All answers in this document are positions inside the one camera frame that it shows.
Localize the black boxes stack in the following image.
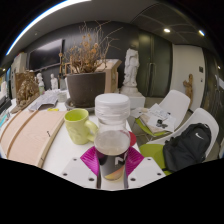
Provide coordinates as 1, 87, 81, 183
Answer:
0, 94, 13, 116

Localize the white headless statue on pedestal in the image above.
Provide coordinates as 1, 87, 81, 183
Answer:
119, 46, 147, 109

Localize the brown relief sculpture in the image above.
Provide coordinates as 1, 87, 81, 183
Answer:
9, 70, 40, 114

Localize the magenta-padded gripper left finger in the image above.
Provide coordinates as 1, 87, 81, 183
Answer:
61, 145, 102, 190

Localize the small white cup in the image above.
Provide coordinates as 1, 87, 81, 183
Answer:
57, 91, 68, 103

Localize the stack of papers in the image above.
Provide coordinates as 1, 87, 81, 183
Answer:
139, 103, 177, 134

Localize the grey plant saucer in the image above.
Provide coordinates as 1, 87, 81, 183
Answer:
64, 97, 96, 113

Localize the wooden figure sculpture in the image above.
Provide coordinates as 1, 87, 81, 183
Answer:
182, 73, 195, 109

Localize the black wall screen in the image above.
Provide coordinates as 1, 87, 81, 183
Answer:
28, 38, 65, 71

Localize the long ceiling light strip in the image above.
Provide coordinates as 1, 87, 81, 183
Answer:
4, 0, 93, 56

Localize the small white figurine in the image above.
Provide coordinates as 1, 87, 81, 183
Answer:
49, 73, 59, 91
35, 72, 46, 96

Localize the open printed booklet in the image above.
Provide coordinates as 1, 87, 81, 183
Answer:
27, 90, 63, 112

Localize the black backpack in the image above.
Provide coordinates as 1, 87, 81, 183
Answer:
162, 122, 213, 173

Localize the clear drink bottle white cap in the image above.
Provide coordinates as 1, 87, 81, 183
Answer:
93, 93, 132, 182

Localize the white chair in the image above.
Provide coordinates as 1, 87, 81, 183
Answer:
146, 107, 220, 168
134, 89, 192, 141

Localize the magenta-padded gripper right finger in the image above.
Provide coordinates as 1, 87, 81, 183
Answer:
123, 146, 167, 190

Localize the yellow-green mug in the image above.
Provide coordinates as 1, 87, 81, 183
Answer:
63, 108, 100, 146

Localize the green seat cushion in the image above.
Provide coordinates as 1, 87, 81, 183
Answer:
134, 118, 168, 138
139, 143, 172, 176

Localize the light wooden board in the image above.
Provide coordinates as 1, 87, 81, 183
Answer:
0, 109, 68, 169

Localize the white cabinet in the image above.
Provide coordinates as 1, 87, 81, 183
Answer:
9, 52, 28, 98

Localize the dried plant in brown pot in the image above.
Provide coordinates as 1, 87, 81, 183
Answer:
59, 20, 124, 108

